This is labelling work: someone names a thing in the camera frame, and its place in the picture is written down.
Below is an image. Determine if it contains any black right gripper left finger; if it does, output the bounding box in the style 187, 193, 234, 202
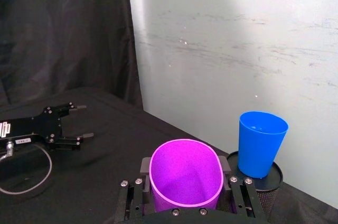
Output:
120, 156, 152, 221

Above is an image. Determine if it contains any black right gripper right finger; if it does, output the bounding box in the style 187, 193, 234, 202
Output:
217, 155, 266, 220

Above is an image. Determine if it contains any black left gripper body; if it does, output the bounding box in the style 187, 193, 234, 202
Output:
0, 105, 63, 147

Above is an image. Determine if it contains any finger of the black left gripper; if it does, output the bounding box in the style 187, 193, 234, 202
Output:
49, 133, 95, 152
58, 102, 88, 118

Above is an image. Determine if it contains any purple plastic cup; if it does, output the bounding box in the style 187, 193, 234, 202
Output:
142, 138, 236, 216

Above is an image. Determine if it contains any black table cloth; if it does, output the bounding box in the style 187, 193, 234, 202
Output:
0, 87, 338, 224

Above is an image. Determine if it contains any black mesh canister with lid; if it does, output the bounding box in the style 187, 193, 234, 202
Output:
227, 151, 284, 221

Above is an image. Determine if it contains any blue plastic cup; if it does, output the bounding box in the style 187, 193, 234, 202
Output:
237, 110, 289, 180

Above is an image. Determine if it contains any black hanging curtain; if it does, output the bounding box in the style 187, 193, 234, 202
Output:
0, 0, 144, 111

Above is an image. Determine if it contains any thin cable with silver plug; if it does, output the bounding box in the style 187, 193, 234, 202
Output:
0, 141, 53, 196

